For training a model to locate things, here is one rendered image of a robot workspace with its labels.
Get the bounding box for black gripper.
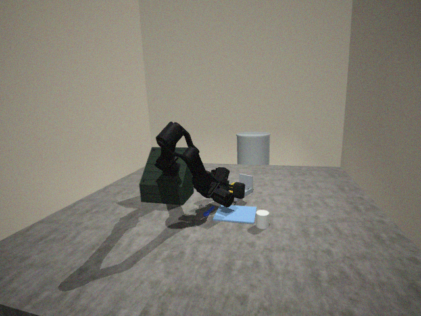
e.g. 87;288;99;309
219;182;245;199

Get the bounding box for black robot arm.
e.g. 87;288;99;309
154;121;234;207

